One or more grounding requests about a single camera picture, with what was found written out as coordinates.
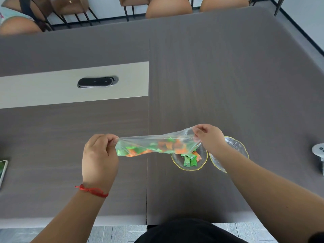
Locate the person's right forearm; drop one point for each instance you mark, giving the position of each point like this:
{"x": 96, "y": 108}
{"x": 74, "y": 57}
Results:
{"x": 265, "y": 194}

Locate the dark wooden table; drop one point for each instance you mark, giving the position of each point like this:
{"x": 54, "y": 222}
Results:
{"x": 227, "y": 73}

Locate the person's left hand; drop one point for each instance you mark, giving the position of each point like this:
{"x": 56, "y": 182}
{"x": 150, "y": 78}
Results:
{"x": 100, "y": 161}

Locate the gold-rimmed glass plate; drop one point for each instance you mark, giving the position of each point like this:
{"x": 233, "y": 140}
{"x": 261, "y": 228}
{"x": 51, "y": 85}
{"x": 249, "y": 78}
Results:
{"x": 236, "y": 146}
{"x": 177, "y": 161}

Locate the smartphone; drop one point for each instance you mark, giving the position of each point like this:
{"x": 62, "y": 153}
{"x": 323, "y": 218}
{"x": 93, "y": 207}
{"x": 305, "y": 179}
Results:
{"x": 3, "y": 172}

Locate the person's right hand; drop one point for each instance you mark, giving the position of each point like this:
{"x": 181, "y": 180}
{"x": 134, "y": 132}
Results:
{"x": 211, "y": 139}

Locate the person's left forearm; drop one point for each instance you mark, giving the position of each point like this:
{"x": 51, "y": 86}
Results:
{"x": 73, "y": 217}

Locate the clear plastic bag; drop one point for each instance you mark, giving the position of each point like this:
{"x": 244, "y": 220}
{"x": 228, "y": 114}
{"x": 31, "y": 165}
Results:
{"x": 141, "y": 140}

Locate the brown chair with black legs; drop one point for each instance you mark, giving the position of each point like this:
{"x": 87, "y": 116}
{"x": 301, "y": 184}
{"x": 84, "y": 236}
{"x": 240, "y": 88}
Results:
{"x": 71, "y": 5}
{"x": 192, "y": 5}
{"x": 134, "y": 0}
{"x": 279, "y": 6}
{"x": 43, "y": 7}

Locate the white handheld controller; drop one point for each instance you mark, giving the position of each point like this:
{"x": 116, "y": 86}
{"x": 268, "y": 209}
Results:
{"x": 319, "y": 149}

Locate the black clothing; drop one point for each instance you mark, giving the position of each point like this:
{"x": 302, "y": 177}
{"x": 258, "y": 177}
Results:
{"x": 189, "y": 232}

